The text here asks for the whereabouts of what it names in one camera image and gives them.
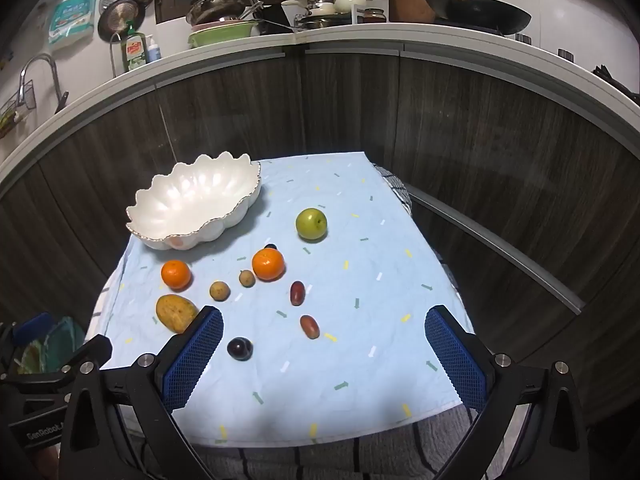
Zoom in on green apple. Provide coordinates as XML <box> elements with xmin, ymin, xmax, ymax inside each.
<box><xmin>295</xmin><ymin>207</ymin><xmax>328</xmax><ymax>242</ymax></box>

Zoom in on dark purple grape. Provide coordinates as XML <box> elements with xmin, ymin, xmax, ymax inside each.
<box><xmin>227</xmin><ymin>337</ymin><xmax>253</xmax><ymax>361</ymax></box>

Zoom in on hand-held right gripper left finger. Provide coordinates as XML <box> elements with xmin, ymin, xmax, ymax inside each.
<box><xmin>60</xmin><ymin>306</ymin><xmax>224</xmax><ymax>480</ymax></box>

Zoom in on black wire basket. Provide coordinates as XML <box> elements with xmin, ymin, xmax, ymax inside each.
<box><xmin>0</xmin><ymin>82</ymin><xmax>37</xmax><ymax>138</ymax></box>

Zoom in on dark wood kitchen cabinet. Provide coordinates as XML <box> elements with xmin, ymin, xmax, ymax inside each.
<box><xmin>0</xmin><ymin>42</ymin><xmax>640</xmax><ymax>431</ymax></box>

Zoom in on pink plate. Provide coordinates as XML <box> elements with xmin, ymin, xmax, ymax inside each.
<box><xmin>190</xmin><ymin>20</ymin><xmax>251</xmax><ymax>32</ymax></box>

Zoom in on black gas stove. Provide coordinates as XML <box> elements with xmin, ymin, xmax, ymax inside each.
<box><xmin>512</xmin><ymin>30</ymin><xmax>640</xmax><ymax>108</ymax></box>

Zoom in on orange mandarin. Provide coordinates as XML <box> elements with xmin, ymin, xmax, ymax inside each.
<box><xmin>160</xmin><ymin>259</ymin><xmax>193</xmax><ymax>291</ymax></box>
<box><xmin>251</xmin><ymin>247</ymin><xmax>286</xmax><ymax>282</ymax></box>

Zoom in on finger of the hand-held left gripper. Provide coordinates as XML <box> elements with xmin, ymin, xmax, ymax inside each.
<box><xmin>11</xmin><ymin>311</ymin><xmax>55</xmax><ymax>347</ymax></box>
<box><xmin>62</xmin><ymin>334</ymin><xmax>113</xmax><ymax>375</ymax></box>

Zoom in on grey metal rail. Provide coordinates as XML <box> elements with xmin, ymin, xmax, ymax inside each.
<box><xmin>407</xmin><ymin>191</ymin><xmax>587</xmax><ymax>315</ymax></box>

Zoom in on green dish soap bottle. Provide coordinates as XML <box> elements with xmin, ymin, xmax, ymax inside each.
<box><xmin>123</xmin><ymin>20</ymin><xmax>147</xmax><ymax>72</ymax></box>

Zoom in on yellow mango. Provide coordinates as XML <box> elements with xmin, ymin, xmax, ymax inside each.
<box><xmin>156</xmin><ymin>294</ymin><xmax>199</xmax><ymax>334</ymax></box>

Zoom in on white scalloped bowl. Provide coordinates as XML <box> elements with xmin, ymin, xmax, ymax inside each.
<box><xmin>125</xmin><ymin>152</ymin><xmax>262</xmax><ymax>252</ymax></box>

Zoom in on teal woven coaster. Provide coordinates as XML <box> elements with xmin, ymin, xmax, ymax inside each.
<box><xmin>42</xmin><ymin>315</ymin><xmax>86</xmax><ymax>373</ymax></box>

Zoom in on green dish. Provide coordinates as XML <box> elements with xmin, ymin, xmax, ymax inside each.
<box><xmin>188</xmin><ymin>21</ymin><xmax>262</xmax><ymax>50</ymax></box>

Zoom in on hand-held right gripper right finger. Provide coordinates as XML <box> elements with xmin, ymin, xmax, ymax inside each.
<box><xmin>424</xmin><ymin>304</ymin><xmax>591</xmax><ymax>480</ymax></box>

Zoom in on hanging round metal pan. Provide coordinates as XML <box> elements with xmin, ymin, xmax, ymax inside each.
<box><xmin>97</xmin><ymin>0</ymin><xmax>146</xmax><ymax>43</ymax></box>

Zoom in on teal tissue pack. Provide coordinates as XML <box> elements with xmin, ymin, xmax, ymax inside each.
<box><xmin>48</xmin><ymin>0</ymin><xmax>97</xmax><ymax>51</ymax></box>

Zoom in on chrome faucet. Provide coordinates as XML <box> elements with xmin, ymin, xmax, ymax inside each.
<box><xmin>17</xmin><ymin>53</ymin><xmax>69</xmax><ymax>113</ymax></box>

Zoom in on light blue patterned tablecloth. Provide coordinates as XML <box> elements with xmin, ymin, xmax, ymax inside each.
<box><xmin>85</xmin><ymin>151</ymin><xmax>476</xmax><ymax>448</ymax></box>

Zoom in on white kitchen countertop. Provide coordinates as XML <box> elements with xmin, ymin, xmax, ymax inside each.
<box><xmin>0</xmin><ymin>22</ymin><xmax>640</xmax><ymax>171</ymax></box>

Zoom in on green woven coaster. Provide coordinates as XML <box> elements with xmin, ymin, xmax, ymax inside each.
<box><xmin>17</xmin><ymin>340</ymin><xmax>45</xmax><ymax>373</ymax></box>

